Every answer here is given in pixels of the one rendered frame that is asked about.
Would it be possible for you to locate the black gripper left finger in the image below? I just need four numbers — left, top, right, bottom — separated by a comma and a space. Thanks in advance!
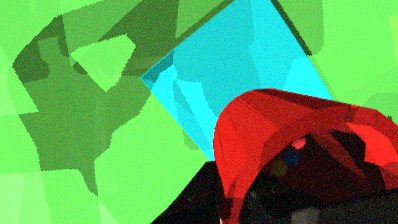
150, 161, 221, 224

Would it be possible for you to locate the yellow marble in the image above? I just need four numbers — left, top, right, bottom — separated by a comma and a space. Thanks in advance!
271, 160, 288, 177

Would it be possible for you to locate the red cup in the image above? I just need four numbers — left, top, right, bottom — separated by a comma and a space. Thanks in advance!
212, 87, 398, 224

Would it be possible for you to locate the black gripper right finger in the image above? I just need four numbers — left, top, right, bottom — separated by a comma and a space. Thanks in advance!
239, 171, 398, 224

